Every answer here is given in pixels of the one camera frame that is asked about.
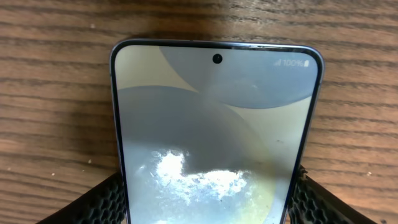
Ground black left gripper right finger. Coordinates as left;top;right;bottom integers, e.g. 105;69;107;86
288;166;376;224

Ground Samsung Galaxy smartphone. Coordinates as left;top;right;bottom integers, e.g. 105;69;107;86
109;39;325;223

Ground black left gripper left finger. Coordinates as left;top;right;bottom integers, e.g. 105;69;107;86
37;172;126;224

